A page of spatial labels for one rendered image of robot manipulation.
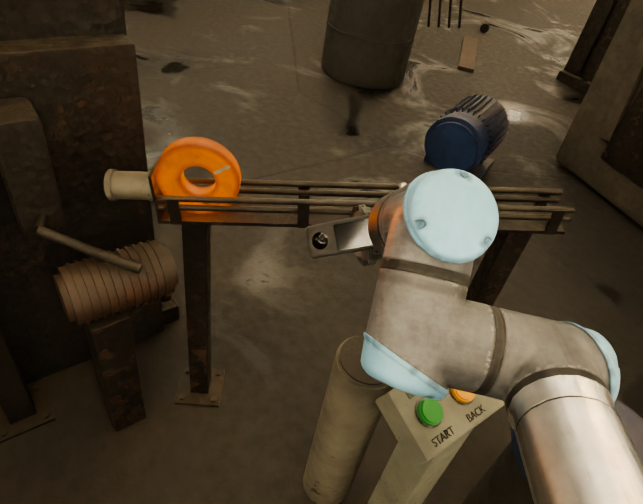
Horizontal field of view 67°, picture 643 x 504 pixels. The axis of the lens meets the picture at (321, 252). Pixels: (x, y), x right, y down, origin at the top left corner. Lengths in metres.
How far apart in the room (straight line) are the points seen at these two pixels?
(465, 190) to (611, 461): 0.24
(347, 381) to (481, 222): 0.50
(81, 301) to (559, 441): 0.84
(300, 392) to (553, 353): 1.06
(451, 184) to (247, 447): 1.05
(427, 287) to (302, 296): 1.27
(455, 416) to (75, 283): 0.72
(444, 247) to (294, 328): 1.20
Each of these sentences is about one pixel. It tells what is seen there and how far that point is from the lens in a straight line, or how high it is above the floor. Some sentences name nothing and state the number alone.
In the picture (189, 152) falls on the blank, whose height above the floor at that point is 0.77.
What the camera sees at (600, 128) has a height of 0.30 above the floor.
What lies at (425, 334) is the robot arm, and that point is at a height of 0.90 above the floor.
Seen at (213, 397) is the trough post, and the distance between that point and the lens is 1.44.
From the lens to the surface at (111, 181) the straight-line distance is 1.00.
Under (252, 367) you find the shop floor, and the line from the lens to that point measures 1.51.
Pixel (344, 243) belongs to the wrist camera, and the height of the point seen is 0.83.
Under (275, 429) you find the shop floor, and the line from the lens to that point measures 1.41.
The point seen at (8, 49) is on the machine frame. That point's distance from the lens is 1.06.
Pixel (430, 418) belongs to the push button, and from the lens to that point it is 0.78.
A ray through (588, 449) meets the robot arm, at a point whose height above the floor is 0.92.
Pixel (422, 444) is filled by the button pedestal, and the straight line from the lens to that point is 0.78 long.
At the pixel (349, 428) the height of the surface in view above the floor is 0.37.
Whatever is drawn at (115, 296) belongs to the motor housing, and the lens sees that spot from 1.05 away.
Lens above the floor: 1.24
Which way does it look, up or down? 41 degrees down
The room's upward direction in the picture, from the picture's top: 11 degrees clockwise
